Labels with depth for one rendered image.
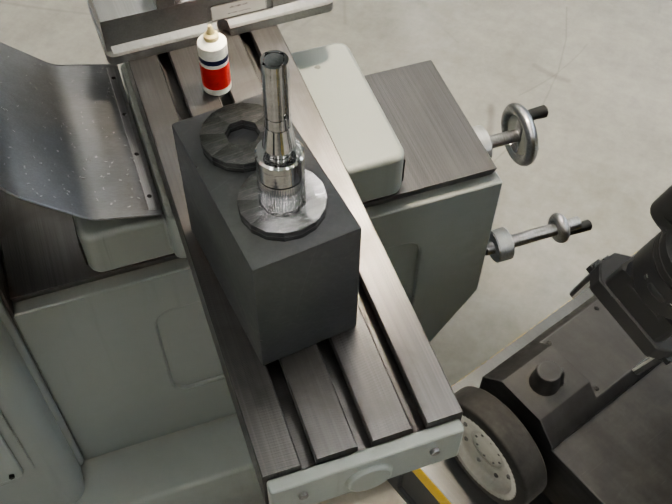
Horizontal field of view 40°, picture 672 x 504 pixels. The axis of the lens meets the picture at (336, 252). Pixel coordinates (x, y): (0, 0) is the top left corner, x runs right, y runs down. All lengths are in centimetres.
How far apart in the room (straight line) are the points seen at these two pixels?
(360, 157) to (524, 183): 115
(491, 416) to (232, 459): 59
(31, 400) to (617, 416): 91
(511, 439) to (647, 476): 20
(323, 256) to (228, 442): 94
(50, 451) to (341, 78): 80
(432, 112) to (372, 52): 122
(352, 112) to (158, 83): 30
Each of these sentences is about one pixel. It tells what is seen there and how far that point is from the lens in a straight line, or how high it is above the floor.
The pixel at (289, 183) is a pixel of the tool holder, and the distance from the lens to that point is 86.
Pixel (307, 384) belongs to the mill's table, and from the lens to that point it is 102.
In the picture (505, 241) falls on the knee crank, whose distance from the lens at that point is 165.
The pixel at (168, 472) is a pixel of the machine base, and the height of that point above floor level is 20.
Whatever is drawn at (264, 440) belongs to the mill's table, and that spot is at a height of 93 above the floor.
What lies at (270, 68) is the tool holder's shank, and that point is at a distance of 77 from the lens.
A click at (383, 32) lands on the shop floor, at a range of 285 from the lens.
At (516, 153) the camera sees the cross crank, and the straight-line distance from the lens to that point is 172.
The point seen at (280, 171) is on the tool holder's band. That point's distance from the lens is 85.
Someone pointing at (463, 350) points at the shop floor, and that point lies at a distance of 214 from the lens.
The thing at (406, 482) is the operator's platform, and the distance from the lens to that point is 169.
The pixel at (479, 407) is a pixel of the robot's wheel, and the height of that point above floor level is 59.
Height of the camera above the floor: 183
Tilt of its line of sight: 53 degrees down
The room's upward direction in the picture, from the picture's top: 1 degrees clockwise
